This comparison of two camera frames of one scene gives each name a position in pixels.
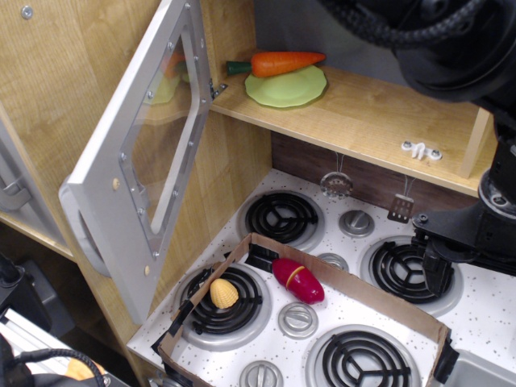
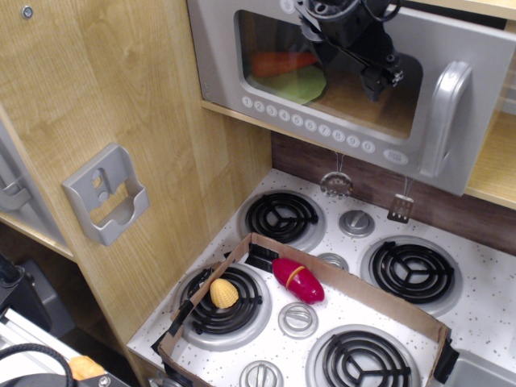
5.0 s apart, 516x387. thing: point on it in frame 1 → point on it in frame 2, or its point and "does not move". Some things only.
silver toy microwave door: [116, 198] → [439, 125]
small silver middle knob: [334, 260] does not move
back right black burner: [398, 269] does not move
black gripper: [484, 233] → [351, 28]
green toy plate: [289, 89] does not move
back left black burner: [280, 215] does not move
